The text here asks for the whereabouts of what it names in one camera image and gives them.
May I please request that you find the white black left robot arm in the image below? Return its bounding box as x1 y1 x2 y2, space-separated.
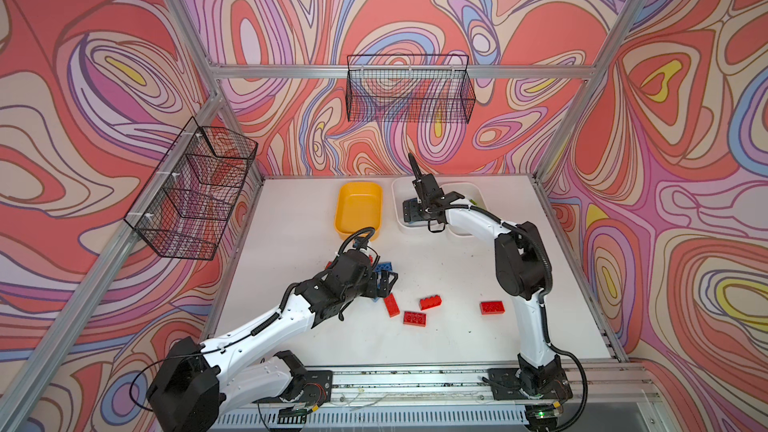
145 238 398 431

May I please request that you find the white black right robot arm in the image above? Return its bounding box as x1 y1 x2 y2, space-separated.
412 165 561 395

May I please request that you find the blue lego brick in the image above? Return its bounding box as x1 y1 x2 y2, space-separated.
375 262 393 273

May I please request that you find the red lego brick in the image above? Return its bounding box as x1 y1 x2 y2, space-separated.
419 295 442 311
384 293 400 318
403 311 427 327
480 301 506 315

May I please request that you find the white middle plastic bin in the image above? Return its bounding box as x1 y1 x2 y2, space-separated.
391 177 445 235

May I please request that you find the white plastic bin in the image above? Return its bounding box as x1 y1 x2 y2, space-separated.
391 177 445 235
443 182 486 237

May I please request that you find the white right plastic bin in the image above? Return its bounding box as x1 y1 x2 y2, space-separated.
443 182 486 237

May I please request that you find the yellow plastic bin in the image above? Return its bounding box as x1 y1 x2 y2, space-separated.
334 181 383 239

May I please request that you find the aluminium rail at front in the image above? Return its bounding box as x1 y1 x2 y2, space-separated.
212 362 668 431

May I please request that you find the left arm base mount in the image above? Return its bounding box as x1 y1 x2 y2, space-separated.
256 350 334 423

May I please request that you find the black wire basket back wall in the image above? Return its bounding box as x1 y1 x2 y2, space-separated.
345 52 476 124

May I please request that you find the black wire basket wall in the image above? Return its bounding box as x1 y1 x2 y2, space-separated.
123 118 258 261
345 52 476 124

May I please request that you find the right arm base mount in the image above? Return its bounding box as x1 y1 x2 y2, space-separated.
483 355 573 403

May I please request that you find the black wire basket left wall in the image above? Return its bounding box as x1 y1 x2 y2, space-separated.
123 118 258 261

